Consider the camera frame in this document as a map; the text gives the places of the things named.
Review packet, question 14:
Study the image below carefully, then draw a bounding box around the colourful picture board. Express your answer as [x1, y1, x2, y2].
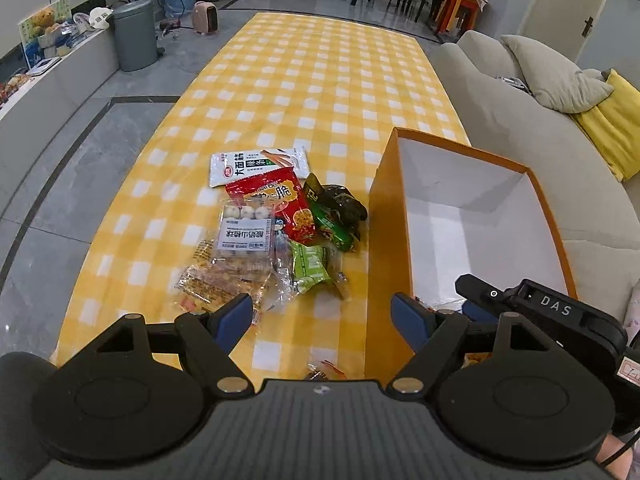
[18, 0, 72, 68]

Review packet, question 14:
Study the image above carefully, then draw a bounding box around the small candy wrapper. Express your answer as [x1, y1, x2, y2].
[304, 360, 347, 382]

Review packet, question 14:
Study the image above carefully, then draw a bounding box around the light green snack packet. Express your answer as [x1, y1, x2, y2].
[276, 240, 348, 300]

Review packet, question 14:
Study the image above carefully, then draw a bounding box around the grey trash bin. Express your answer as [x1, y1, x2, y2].
[112, 0, 158, 72]

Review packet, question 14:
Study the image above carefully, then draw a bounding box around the red snack bag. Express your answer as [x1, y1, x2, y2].
[224, 167, 316, 245]

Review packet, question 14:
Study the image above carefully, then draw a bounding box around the white tv cabinet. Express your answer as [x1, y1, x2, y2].
[0, 29, 118, 207]

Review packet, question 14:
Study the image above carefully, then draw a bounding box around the beige sofa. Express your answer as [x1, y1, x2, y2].
[428, 30, 639, 321]

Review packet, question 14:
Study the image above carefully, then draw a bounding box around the yellow cushion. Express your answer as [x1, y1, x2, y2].
[573, 70, 640, 182]

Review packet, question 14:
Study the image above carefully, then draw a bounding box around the orange white cardboard box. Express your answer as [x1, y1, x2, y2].
[364, 128, 577, 384]

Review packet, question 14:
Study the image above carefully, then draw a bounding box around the clear biscuit packet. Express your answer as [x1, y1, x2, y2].
[172, 238, 272, 323]

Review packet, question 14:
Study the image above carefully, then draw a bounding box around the yellow checkered tablecloth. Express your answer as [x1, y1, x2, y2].
[52, 13, 466, 382]

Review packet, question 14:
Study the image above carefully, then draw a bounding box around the dark green snack packet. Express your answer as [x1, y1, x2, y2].
[303, 174, 368, 252]

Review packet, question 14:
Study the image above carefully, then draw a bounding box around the pink space heater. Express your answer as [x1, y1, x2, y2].
[192, 1, 219, 35]

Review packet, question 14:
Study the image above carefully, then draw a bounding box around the orange stool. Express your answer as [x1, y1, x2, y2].
[435, 0, 489, 35]

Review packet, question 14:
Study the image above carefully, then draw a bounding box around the clear hawthorn ball package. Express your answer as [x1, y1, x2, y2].
[210, 197, 274, 280]

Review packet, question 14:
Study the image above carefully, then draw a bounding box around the white spicy strip packet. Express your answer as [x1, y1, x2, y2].
[208, 148, 310, 188]

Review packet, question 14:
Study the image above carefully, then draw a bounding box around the beige cushion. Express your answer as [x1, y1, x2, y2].
[501, 35, 614, 115]

